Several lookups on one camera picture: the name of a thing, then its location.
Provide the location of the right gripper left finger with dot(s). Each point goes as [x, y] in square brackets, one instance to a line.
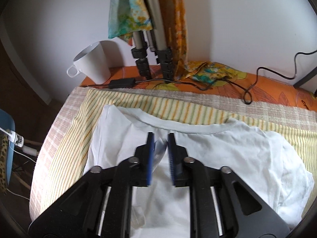
[145, 154]

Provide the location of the orange floral sheet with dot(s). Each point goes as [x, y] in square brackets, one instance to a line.
[266, 90]

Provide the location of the pink checked bedspread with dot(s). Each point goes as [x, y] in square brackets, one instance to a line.
[62, 133]

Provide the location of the white mug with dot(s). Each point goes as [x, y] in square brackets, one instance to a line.
[91, 62]

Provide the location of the folded silver tripod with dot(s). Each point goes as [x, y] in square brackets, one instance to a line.
[154, 40]

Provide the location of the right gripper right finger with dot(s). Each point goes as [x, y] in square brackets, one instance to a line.
[177, 154]

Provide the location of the orange patterned fabric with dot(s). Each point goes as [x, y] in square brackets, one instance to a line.
[175, 28]

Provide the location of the colourful floral scarf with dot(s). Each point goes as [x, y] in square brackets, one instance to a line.
[127, 17]

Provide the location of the black power adapter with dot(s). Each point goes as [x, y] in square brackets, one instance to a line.
[122, 83]

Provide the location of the blue chair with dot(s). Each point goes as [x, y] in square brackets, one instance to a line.
[7, 146]

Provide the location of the yellow striped cloth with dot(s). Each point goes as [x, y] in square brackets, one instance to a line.
[173, 109]

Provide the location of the white t-shirt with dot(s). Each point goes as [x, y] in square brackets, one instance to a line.
[242, 181]

